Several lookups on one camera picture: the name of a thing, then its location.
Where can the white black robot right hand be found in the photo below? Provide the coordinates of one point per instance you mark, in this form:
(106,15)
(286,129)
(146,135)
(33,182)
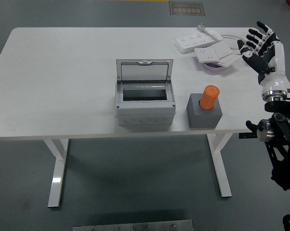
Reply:
(273,77)

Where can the orange cylinder battery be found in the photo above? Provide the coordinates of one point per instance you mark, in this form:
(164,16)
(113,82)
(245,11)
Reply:
(208,97)

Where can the transparent hinged box lid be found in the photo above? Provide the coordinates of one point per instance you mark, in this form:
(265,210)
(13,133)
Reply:
(145,72)

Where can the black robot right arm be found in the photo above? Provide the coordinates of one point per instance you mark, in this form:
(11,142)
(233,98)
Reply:
(283,130)

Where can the grey plastic electrical box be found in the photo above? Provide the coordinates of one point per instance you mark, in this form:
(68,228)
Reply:
(145,109)

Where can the purple round dish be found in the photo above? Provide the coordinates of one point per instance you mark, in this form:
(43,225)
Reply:
(214,67)

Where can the black table control panel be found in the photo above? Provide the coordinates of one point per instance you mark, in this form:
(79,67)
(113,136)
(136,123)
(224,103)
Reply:
(243,136)

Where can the short white power strip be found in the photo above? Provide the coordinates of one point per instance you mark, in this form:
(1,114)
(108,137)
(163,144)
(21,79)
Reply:
(207,55)

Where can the grey block holder with hole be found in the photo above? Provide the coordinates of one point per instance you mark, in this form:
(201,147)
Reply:
(204,119)

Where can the long white power strip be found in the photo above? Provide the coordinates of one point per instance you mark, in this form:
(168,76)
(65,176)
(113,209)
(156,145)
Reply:
(193,41)

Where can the white table leg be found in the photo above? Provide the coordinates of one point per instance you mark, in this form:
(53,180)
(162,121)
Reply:
(57,173)
(222,168)

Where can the brown floor sign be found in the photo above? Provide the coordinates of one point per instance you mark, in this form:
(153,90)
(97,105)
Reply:
(187,8)

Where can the grey metal plate with screws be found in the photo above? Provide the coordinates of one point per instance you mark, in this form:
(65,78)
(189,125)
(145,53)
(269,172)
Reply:
(133,226)

